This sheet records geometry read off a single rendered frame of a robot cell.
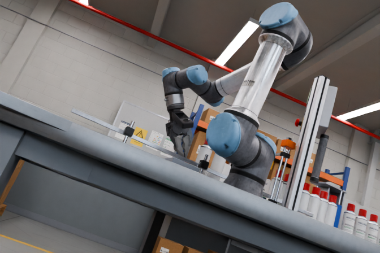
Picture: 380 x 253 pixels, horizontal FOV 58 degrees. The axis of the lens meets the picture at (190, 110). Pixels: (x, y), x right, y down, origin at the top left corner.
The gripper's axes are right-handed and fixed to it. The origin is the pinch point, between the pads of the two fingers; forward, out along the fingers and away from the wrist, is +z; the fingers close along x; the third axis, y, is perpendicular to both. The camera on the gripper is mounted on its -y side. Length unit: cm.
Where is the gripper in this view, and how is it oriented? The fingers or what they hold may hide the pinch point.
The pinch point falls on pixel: (184, 155)
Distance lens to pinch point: 133.7
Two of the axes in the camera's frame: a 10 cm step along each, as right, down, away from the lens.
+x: -9.2, 0.8, -3.9
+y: -3.8, 1.6, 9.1
